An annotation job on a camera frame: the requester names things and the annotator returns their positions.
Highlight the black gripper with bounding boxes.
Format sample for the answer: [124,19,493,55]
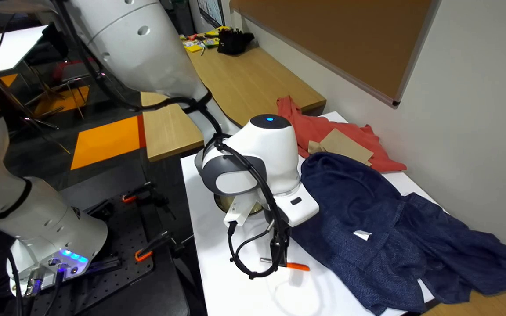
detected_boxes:
[267,203,293,264]

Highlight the orange and white pen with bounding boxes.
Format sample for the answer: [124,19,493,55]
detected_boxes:
[260,259,312,273]

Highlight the golden metal bowl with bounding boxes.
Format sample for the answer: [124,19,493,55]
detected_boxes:
[212,189,269,217]

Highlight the white connector plate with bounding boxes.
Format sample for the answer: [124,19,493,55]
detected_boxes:
[223,196,256,231]

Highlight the dark blue bathrobe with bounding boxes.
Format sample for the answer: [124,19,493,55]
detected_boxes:
[290,152,506,316]

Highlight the black robot stand top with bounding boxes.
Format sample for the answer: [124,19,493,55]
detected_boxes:
[30,159,205,316]

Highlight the brown cardboard piece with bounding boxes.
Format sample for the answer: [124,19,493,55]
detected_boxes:
[305,127,376,168]

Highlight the red cloth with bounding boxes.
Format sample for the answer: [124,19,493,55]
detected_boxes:
[274,94,409,175]

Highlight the orange black bar clamp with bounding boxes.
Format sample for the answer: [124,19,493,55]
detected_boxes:
[133,229,175,264]
[117,180,156,206]

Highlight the small light wooden board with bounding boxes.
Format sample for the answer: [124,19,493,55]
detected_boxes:
[138,89,207,162]

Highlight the long wooden table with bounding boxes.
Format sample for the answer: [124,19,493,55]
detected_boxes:
[186,41,328,127]

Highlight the large orange floor mat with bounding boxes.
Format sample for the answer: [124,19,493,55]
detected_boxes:
[68,113,147,171]

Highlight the black fabric bundle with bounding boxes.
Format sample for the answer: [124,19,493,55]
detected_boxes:
[216,26,256,57]

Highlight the cork pin board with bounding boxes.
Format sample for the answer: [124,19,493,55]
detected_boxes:
[228,0,442,108]

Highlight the black tripod stand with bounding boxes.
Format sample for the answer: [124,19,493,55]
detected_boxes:
[0,57,91,154]

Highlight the white flat panel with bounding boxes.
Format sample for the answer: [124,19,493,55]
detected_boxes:
[0,22,51,75]

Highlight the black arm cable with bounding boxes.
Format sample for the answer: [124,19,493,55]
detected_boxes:
[88,54,293,280]

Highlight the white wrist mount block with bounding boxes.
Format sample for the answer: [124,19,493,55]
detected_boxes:
[261,180,323,229]

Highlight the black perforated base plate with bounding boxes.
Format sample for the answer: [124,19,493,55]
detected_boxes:
[26,194,156,316]

